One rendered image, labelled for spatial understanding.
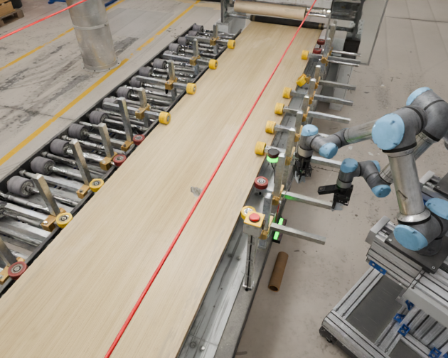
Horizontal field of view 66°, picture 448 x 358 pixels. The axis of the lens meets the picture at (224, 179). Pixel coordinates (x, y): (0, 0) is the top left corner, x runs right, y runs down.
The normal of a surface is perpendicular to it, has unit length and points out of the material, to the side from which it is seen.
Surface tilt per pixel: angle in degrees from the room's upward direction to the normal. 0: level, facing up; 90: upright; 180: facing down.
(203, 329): 0
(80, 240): 0
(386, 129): 83
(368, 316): 0
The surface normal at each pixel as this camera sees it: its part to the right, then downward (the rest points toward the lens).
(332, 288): 0.00, -0.73
